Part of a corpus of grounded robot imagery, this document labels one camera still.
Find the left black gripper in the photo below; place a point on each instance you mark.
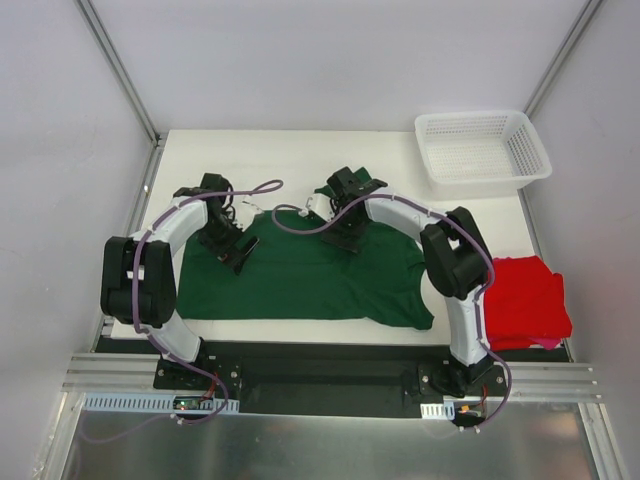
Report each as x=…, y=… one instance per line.
x=235, y=251

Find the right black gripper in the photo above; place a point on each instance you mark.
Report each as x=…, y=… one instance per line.
x=342, y=240

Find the green t shirt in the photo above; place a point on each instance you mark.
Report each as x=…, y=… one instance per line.
x=304, y=278

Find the white plastic basket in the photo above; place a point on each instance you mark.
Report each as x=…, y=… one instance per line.
x=480, y=154

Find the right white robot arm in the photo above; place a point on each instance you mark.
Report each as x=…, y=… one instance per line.
x=457, y=261

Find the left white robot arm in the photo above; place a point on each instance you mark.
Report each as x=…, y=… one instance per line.
x=138, y=285

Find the red folded t shirt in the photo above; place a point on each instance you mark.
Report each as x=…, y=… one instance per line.
x=527, y=300

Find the pink folded t shirt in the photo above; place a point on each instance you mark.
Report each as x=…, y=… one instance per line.
x=547, y=343

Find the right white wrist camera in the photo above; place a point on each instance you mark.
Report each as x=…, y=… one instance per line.
x=318, y=205

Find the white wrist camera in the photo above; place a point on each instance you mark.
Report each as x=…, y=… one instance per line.
x=318, y=205
x=250, y=208

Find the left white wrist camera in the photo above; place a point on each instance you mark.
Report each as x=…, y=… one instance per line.
x=250, y=208

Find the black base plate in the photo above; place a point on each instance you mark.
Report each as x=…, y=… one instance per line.
x=377, y=402

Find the left white cable duct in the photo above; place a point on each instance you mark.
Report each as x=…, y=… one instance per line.
x=158, y=403

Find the white cable duct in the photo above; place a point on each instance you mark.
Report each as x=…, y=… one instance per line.
x=158, y=403
x=438, y=411

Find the aluminium frame rail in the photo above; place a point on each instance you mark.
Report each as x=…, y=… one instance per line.
x=528, y=381

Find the right white cable duct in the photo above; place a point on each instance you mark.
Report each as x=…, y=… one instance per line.
x=438, y=411

